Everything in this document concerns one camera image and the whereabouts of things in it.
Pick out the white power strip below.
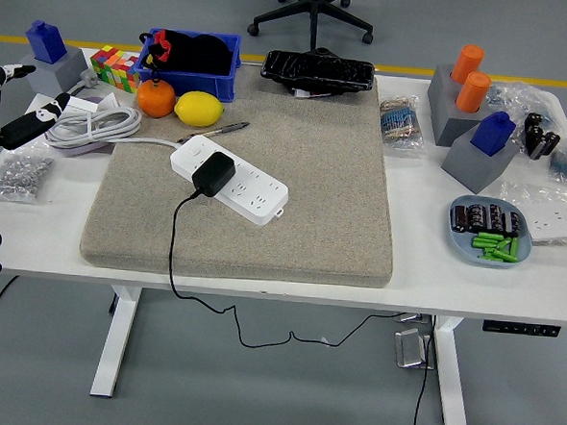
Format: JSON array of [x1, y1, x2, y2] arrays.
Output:
[[165, 134, 293, 229]]

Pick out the black plug with cord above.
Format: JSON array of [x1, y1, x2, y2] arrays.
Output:
[[163, 148, 415, 359]]

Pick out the grey-brown mat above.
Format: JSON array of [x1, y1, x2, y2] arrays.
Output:
[[77, 55, 407, 290]]

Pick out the black silver pen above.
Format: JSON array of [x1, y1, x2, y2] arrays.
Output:
[[176, 116, 251, 148]]

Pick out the white printed packet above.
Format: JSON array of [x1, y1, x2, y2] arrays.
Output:
[[289, 86, 335, 101]]

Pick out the yellow lemon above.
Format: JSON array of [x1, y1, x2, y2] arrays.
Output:
[[172, 89, 225, 128]]

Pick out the black plastic tray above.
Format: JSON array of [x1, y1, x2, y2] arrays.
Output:
[[259, 48, 376, 96]]

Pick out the clear bag of resistors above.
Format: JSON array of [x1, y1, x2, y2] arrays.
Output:
[[376, 93, 430, 153]]

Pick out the blue plastic bin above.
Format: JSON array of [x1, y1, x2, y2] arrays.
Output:
[[131, 26, 243, 104]]

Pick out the orange fruit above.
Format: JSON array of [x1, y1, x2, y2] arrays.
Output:
[[135, 78, 177, 119]]

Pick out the black capacitor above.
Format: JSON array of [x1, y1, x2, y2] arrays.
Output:
[[450, 203, 471, 234], [465, 203, 488, 234], [502, 210, 522, 238], [485, 203, 506, 234]]

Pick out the blue-grey plate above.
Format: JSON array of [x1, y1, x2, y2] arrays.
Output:
[[444, 192, 535, 271]]

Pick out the large metal pedal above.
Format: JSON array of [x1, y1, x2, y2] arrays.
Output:
[[391, 326, 439, 372]]

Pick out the grey two-hole holder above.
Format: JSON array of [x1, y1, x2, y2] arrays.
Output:
[[423, 62, 496, 150]]

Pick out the black office chair base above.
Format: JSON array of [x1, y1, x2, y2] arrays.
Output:
[[247, 0, 378, 53]]

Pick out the white card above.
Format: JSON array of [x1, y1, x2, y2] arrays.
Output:
[[95, 91, 123, 113]]

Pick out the white table leg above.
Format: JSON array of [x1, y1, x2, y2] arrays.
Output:
[[428, 315, 476, 425], [89, 282, 141, 400]]

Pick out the blue bottle-shaped block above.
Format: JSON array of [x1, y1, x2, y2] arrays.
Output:
[[22, 18, 70, 65], [468, 110, 518, 159]]

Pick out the orange cylinder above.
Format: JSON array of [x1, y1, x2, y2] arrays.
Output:
[[450, 42, 486, 85], [455, 70, 492, 115]]

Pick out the multicoloured puzzle cube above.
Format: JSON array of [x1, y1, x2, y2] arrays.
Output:
[[85, 43, 143, 94]]

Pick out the small white box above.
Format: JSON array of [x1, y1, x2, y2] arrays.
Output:
[[61, 93, 102, 114]]

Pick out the clear socket bag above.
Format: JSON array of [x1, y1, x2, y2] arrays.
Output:
[[495, 180, 567, 250]]

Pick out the large clear bag blue parts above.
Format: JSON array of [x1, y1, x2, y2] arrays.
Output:
[[483, 80, 567, 135]]

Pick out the black table control panel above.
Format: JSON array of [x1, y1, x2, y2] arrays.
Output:
[[481, 319, 561, 338]]

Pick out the clear bag of metal nuts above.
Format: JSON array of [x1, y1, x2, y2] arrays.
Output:
[[0, 149, 57, 207]]

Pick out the bagged black capacitors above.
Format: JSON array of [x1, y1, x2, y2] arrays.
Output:
[[521, 112, 564, 162]]

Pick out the black drawstring bag red trim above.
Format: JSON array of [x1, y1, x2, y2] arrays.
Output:
[[136, 27, 235, 75]]

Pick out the grey-white coiled power cord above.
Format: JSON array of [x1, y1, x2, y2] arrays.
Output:
[[44, 65, 187, 157]]

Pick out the white wall socket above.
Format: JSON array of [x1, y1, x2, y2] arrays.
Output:
[[522, 201, 567, 245]]

